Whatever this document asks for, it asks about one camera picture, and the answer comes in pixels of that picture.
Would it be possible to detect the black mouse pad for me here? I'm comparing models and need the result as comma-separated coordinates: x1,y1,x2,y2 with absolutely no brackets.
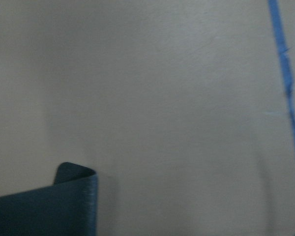
0,162,98,236

